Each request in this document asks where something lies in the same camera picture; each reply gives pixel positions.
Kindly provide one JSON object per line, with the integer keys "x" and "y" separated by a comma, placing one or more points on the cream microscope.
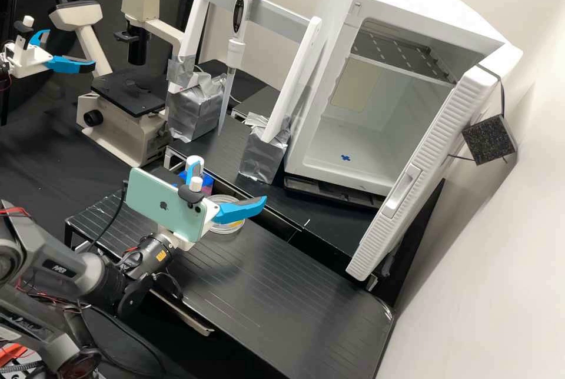
{"x": 128, "y": 123}

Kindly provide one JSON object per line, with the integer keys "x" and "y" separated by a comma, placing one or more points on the black platform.
{"x": 273, "y": 290}

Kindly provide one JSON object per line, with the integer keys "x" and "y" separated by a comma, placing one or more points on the left phone holder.
{"x": 28, "y": 20}

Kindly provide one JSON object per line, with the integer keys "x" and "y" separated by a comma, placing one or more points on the pipette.
{"x": 239, "y": 12}

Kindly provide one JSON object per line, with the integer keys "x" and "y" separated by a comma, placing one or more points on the white pipette stand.
{"x": 282, "y": 15}

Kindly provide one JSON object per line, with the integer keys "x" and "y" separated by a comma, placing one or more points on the incubator door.
{"x": 423, "y": 167}

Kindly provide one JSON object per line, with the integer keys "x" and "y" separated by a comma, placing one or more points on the right wrist camera phone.
{"x": 163, "y": 202}

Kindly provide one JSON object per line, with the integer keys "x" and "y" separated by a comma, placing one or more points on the petri dish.
{"x": 229, "y": 228}

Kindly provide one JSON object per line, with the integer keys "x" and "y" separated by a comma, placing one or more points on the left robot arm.
{"x": 2, "y": 71}

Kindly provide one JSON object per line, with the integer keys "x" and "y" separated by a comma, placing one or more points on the white incubator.
{"x": 397, "y": 4}

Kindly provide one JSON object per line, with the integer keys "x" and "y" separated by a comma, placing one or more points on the blue bottle holder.
{"x": 208, "y": 185}

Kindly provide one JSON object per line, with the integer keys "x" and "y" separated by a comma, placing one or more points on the small bottle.
{"x": 194, "y": 161}

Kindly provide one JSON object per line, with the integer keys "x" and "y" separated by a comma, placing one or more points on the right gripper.
{"x": 178, "y": 244}

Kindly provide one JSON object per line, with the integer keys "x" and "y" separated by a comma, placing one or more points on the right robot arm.
{"x": 57, "y": 268}

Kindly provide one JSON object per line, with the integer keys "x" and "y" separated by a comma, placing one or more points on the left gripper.
{"x": 27, "y": 61}

